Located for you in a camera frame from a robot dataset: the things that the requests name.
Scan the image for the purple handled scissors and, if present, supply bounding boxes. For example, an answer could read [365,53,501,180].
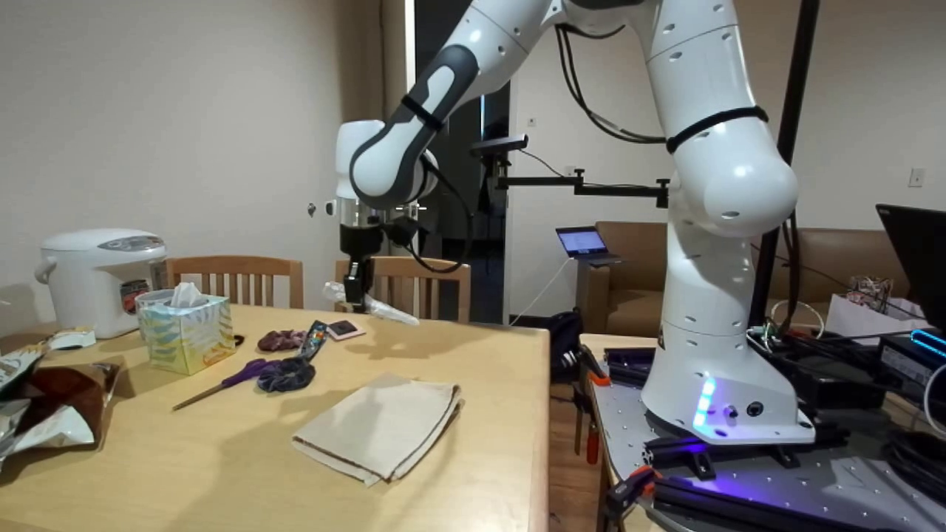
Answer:
[172,355,274,414]

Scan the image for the brown paper bag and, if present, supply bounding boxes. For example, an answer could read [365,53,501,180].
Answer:
[24,361,127,442]

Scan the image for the beige striped cloth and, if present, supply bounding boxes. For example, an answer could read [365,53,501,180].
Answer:
[288,377,463,488]

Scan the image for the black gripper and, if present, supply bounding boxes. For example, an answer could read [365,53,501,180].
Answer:
[337,222,423,310]

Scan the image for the small laptop blue screen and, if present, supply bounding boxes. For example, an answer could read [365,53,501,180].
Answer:
[552,226,617,265]

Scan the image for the white crumpled napkin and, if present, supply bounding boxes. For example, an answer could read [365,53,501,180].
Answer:
[45,330,101,355]

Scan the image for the metal robot mounting plate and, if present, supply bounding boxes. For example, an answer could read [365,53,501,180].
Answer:
[587,334,946,532]

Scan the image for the silver foil wrapper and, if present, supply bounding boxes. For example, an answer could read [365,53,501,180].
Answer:
[0,344,47,395]
[0,399,98,467]

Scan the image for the dark blue velvet scrunchie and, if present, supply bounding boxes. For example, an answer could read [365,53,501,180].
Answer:
[253,355,318,396]

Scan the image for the blue lit black device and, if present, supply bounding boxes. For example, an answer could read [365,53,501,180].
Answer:
[878,325,946,396]

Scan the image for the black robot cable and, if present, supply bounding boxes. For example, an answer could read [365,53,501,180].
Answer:
[407,24,674,278]

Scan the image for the white electric water boiler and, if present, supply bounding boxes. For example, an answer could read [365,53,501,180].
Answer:
[36,228,172,341]

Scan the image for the wooden slat back chair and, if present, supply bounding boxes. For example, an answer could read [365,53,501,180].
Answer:
[160,254,308,310]
[330,254,472,325]

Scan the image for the striped tissue box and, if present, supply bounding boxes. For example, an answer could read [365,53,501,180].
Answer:
[136,282,240,378]

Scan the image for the KIND snack bar wrapper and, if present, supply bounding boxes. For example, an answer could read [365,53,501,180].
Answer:
[296,316,330,368]

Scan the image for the pink framed small device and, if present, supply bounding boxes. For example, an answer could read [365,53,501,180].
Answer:
[322,316,365,344]

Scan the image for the black computer monitor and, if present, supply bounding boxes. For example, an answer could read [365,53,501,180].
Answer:
[875,201,946,334]

